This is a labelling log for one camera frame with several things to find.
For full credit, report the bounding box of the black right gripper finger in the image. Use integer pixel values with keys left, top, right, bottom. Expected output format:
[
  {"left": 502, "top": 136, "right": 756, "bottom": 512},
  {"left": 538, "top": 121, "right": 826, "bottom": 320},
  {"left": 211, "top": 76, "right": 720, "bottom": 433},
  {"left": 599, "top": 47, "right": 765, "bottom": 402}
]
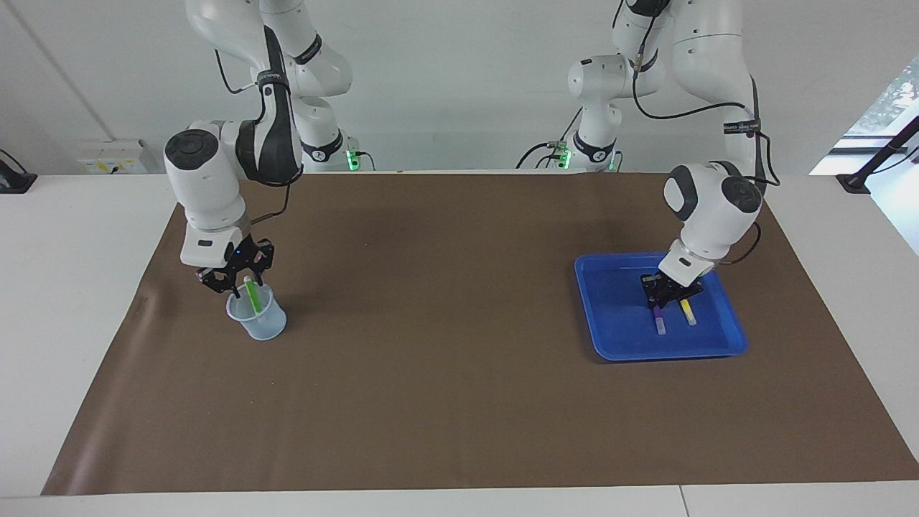
[
  {"left": 248, "top": 243, "right": 276, "bottom": 289},
  {"left": 196, "top": 267, "right": 241, "bottom": 299}
]

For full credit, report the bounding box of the blue plastic tray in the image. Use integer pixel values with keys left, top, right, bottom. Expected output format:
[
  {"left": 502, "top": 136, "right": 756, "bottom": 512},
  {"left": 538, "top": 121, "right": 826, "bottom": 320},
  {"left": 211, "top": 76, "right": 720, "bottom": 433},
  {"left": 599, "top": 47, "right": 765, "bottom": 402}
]
[{"left": 574, "top": 251, "right": 749, "bottom": 362}]

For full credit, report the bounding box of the white wall socket box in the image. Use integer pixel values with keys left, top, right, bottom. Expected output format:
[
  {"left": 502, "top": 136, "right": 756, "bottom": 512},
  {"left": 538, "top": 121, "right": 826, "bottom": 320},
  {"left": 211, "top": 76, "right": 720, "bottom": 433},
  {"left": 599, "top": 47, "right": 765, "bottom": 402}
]
[{"left": 78, "top": 139, "right": 149, "bottom": 174}]

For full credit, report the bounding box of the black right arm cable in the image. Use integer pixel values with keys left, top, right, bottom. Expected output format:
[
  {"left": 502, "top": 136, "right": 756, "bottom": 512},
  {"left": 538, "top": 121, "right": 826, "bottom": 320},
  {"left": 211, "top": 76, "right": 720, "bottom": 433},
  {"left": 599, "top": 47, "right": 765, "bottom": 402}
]
[{"left": 214, "top": 50, "right": 291, "bottom": 216}]

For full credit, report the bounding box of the window with greenery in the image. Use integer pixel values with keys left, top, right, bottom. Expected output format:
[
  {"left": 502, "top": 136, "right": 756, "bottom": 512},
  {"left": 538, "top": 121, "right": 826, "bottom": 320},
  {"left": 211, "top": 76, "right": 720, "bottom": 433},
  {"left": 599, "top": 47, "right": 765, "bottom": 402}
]
[{"left": 844, "top": 57, "right": 919, "bottom": 137}]

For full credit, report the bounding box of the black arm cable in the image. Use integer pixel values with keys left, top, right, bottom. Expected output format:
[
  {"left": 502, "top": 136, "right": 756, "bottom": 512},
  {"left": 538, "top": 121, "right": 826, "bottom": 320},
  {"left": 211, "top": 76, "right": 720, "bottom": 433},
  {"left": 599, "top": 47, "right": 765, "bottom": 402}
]
[
  {"left": 214, "top": 50, "right": 291, "bottom": 216},
  {"left": 610, "top": 0, "right": 783, "bottom": 266}
]

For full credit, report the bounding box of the black stand with clamp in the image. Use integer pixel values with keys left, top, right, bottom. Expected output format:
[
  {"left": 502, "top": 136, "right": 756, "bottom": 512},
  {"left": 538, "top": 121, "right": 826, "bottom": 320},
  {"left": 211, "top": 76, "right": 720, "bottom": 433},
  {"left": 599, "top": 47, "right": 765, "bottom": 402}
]
[{"left": 836, "top": 115, "right": 919, "bottom": 195}]

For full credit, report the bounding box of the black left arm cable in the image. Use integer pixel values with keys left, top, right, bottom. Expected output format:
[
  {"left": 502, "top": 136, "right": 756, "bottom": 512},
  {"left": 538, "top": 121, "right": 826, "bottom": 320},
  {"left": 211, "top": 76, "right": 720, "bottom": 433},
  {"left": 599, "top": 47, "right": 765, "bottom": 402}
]
[{"left": 610, "top": 0, "right": 783, "bottom": 266}]

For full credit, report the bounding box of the translucent plastic cup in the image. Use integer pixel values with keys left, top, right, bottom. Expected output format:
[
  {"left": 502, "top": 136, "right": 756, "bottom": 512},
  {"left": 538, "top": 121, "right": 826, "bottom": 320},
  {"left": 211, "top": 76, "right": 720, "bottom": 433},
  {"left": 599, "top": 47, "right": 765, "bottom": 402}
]
[{"left": 226, "top": 281, "right": 287, "bottom": 341}]

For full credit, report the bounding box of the brown table mat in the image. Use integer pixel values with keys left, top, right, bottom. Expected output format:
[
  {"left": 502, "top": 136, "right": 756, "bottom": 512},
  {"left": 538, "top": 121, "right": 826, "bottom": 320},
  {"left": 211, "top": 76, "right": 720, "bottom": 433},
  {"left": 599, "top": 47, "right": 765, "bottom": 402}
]
[{"left": 41, "top": 171, "right": 919, "bottom": 496}]

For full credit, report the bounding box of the black table clamp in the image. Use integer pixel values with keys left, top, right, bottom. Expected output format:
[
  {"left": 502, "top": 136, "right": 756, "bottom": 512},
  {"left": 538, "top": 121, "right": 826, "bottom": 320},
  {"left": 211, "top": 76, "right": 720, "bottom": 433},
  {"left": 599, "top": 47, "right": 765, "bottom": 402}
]
[{"left": 0, "top": 149, "right": 38, "bottom": 195}]

